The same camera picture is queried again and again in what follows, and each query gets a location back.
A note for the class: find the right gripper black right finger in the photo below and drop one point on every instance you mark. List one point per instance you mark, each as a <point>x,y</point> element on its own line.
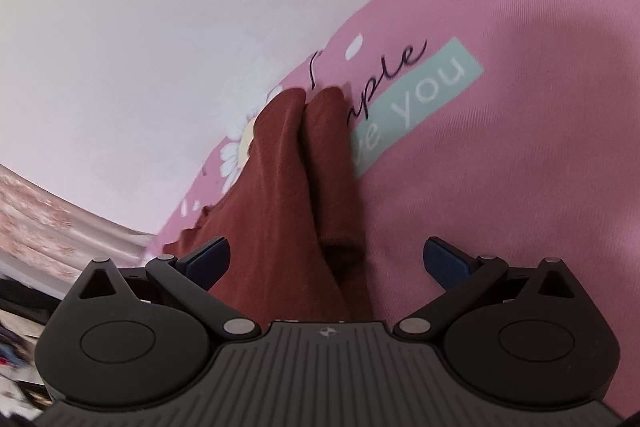
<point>464,279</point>

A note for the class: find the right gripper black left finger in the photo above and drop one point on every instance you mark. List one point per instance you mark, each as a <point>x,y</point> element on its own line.
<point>188,280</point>

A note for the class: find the rust red knit sweater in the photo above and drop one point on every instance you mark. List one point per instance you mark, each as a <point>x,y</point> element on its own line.
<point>292,219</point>

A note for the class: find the clothes rack with garments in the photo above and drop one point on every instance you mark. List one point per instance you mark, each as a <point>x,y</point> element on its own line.
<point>24,313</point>

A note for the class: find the beige patterned curtain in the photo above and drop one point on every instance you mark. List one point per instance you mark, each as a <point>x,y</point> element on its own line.
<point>57,238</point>

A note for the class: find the pink floral bed sheet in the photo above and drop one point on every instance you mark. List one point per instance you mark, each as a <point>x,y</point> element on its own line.
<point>507,127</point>

